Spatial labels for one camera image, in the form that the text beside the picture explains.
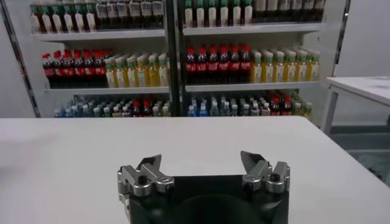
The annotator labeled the green-cap tea bottle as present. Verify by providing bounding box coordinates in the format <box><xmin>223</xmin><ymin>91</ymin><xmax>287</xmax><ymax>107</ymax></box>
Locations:
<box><xmin>230</xmin><ymin>0</ymin><xmax>242</xmax><ymax>27</ymax></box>
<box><xmin>207</xmin><ymin>0</ymin><xmax>218</xmax><ymax>27</ymax></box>
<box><xmin>183</xmin><ymin>0</ymin><xmax>195</xmax><ymax>29</ymax></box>
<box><xmin>40</xmin><ymin>3</ymin><xmax>53</xmax><ymax>33</ymax></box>
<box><xmin>243</xmin><ymin>0</ymin><xmax>254</xmax><ymax>26</ymax></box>
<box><xmin>29</xmin><ymin>4</ymin><xmax>42</xmax><ymax>34</ymax></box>
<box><xmin>51</xmin><ymin>2</ymin><xmax>64</xmax><ymax>33</ymax></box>
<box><xmin>62</xmin><ymin>2</ymin><xmax>75</xmax><ymax>33</ymax></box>
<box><xmin>218</xmin><ymin>0</ymin><xmax>230</xmax><ymax>27</ymax></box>
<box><xmin>74</xmin><ymin>1</ymin><xmax>86</xmax><ymax>32</ymax></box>
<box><xmin>85</xmin><ymin>1</ymin><xmax>98</xmax><ymax>32</ymax></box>
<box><xmin>194</xmin><ymin>0</ymin><xmax>207</xmax><ymax>28</ymax></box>

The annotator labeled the small red-cap cola bottle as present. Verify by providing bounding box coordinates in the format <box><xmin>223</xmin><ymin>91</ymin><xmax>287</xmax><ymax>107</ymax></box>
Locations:
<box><xmin>281</xmin><ymin>96</ymin><xmax>293</xmax><ymax>116</ymax></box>
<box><xmin>130</xmin><ymin>99</ymin><xmax>143</xmax><ymax>118</ymax></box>
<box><xmin>141</xmin><ymin>99</ymin><xmax>153</xmax><ymax>117</ymax></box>
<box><xmin>270</xmin><ymin>96</ymin><xmax>282</xmax><ymax>116</ymax></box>

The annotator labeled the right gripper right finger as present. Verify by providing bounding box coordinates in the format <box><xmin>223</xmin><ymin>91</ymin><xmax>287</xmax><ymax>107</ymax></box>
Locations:
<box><xmin>239</xmin><ymin>150</ymin><xmax>291</xmax><ymax>194</ymax></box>

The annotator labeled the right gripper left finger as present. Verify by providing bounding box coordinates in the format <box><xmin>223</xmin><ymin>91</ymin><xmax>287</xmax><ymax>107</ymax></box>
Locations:
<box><xmin>117</xmin><ymin>154</ymin><xmax>175</xmax><ymax>197</ymax></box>

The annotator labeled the white beverage display shelf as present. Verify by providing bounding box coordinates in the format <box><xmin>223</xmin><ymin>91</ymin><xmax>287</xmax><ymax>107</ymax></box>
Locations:
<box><xmin>0</xmin><ymin>0</ymin><xmax>171</xmax><ymax>119</ymax></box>
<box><xmin>179</xmin><ymin>0</ymin><xmax>351</xmax><ymax>122</ymax></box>

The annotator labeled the dark drink bottle white label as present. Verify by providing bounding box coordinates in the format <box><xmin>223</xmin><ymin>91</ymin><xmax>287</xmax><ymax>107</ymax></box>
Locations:
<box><xmin>151</xmin><ymin>0</ymin><xmax>165</xmax><ymax>29</ymax></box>
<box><xmin>140</xmin><ymin>0</ymin><xmax>153</xmax><ymax>29</ymax></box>
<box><xmin>118</xmin><ymin>0</ymin><xmax>130</xmax><ymax>30</ymax></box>
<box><xmin>96</xmin><ymin>0</ymin><xmax>108</xmax><ymax>30</ymax></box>
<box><xmin>107</xmin><ymin>0</ymin><xmax>119</xmax><ymax>30</ymax></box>
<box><xmin>129</xmin><ymin>0</ymin><xmax>141</xmax><ymax>30</ymax></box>

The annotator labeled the dark drink bottle beige label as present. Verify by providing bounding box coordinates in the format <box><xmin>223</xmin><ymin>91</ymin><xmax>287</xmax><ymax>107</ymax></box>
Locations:
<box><xmin>301</xmin><ymin>0</ymin><xmax>314</xmax><ymax>23</ymax></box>
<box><xmin>265</xmin><ymin>0</ymin><xmax>278</xmax><ymax>24</ymax></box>
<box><xmin>253</xmin><ymin>0</ymin><xmax>267</xmax><ymax>24</ymax></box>
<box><xmin>313</xmin><ymin>0</ymin><xmax>326</xmax><ymax>23</ymax></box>
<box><xmin>289</xmin><ymin>0</ymin><xmax>302</xmax><ymax>23</ymax></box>
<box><xmin>277</xmin><ymin>0</ymin><xmax>291</xmax><ymax>24</ymax></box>

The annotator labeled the white side table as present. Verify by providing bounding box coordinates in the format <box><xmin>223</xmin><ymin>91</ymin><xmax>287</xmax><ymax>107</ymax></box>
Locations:
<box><xmin>319</xmin><ymin>75</ymin><xmax>390</xmax><ymax>135</ymax></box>

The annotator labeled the black vertical shelf post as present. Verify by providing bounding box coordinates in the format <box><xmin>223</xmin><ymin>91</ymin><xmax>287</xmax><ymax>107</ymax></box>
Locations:
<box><xmin>164</xmin><ymin>0</ymin><xmax>185</xmax><ymax>117</ymax></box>

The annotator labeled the yellow juice bottle green cap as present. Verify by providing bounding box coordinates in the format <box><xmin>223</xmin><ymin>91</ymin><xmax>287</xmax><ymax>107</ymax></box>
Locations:
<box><xmin>126</xmin><ymin>55</ymin><xmax>138</xmax><ymax>88</ymax></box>
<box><xmin>296</xmin><ymin>50</ymin><xmax>308</xmax><ymax>82</ymax></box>
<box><xmin>273</xmin><ymin>51</ymin><xmax>286</xmax><ymax>83</ymax></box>
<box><xmin>307</xmin><ymin>50</ymin><xmax>321</xmax><ymax>82</ymax></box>
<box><xmin>250</xmin><ymin>51</ymin><xmax>263</xmax><ymax>84</ymax></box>
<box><xmin>261</xmin><ymin>51</ymin><xmax>274</xmax><ymax>83</ymax></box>
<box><xmin>136</xmin><ymin>54</ymin><xmax>148</xmax><ymax>88</ymax></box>
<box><xmin>105</xmin><ymin>57</ymin><xmax>117</xmax><ymax>89</ymax></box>
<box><xmin>285</xmin><ymin>50</ymin><xmax>297</xmax><ymax>83</ymax></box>
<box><xmin>147</xmin><ymin>54</ymin><xmax>159</xmax><ymax>88</ymax></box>
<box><xmin>115</xmin><ymin>57</ymin><xmax>127</xmax><ymax>88</ymax></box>
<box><xmin>157</xmin><ymin>53</ymin><xmax>170</xmax><ymax>87</ymax></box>

